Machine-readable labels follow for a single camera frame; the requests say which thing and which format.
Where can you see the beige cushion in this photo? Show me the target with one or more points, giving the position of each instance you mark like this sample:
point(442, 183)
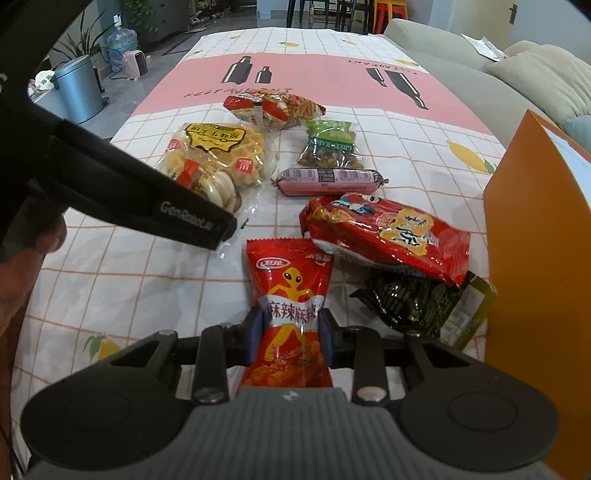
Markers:
point(540, 74)

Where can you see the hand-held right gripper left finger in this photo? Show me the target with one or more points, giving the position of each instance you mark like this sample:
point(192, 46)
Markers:
point(256, 337)

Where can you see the silver pedal trash can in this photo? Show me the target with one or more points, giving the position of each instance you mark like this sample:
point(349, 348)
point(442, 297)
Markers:
point(78, 90)

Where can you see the pink space heater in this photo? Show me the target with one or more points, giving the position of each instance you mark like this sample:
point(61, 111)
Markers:
point(136, 64)

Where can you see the blue water jug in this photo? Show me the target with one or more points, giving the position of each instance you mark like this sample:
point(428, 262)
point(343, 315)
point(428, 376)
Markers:
point(121, 46)

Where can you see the white cluttered sideboard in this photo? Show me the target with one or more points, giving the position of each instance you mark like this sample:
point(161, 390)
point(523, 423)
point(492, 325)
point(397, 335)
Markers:
point(44, 94)

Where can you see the grey-green sofa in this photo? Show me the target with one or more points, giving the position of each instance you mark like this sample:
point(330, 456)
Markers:
point(452, 69)

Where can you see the potted leafy plant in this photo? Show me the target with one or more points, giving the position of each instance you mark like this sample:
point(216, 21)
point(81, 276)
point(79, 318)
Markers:
point(83, 44)

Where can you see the green plant on cabinet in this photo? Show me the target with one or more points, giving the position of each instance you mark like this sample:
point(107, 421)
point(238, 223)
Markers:
point(138, 9)

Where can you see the person's left forearm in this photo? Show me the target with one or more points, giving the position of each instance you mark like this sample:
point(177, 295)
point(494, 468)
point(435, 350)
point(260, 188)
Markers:
point(16, 295)

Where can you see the person's left hand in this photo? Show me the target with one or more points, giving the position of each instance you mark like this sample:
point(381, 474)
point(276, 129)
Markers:
point(51, 237)

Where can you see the orange cardboard box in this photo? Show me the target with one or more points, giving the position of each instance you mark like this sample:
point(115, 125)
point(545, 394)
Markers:
point(535, 277)

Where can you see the clear waffle packet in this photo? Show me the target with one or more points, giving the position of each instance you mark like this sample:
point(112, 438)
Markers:
point(217, 143)

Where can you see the pink sausage stick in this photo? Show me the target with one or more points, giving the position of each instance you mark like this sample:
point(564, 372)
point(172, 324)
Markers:
point(328, 177)

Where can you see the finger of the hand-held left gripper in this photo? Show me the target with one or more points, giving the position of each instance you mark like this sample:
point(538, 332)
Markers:
point(224, 228)

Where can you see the clear crispy sticks packet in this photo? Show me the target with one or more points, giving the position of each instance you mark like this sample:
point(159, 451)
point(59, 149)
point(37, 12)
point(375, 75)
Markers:
point(277, 108)

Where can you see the green raisin packet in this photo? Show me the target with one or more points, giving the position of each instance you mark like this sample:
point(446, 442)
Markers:
point(332, 145)

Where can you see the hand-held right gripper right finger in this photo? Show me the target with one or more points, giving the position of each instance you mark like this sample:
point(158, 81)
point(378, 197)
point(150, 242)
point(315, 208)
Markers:
point(326, 339)

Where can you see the light blue cushion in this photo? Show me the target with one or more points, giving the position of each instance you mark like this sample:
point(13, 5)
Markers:
point(579, 131)

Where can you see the orange plastic stool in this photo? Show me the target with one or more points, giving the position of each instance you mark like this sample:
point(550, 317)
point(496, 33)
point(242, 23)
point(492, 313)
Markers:
point(390, 16)

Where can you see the clear round cakes packet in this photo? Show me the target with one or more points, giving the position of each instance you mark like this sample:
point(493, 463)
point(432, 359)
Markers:
point(219, 189)

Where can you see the pink checked printed tablecloth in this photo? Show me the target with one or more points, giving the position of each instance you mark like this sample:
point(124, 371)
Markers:
point(323, 74)

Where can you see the red spicy snack packet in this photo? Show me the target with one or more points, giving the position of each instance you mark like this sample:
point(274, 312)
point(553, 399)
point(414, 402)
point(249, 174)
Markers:
point(288, 277)

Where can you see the white paper sheet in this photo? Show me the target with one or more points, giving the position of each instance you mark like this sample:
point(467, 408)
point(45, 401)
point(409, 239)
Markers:
point(482, 46)

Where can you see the red instant noodle packet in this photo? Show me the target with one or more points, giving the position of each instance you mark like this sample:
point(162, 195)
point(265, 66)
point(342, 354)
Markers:
point(383, 230)

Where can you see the black dining chair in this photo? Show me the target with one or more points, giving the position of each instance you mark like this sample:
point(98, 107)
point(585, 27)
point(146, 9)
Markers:
point(323, 11)

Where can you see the dark green snack packet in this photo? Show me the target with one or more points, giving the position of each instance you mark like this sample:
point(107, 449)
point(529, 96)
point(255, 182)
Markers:
point(411, 300)

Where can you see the dark grey cabinet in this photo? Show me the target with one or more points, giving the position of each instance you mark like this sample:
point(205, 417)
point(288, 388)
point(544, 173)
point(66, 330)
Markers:
point(175, 16)

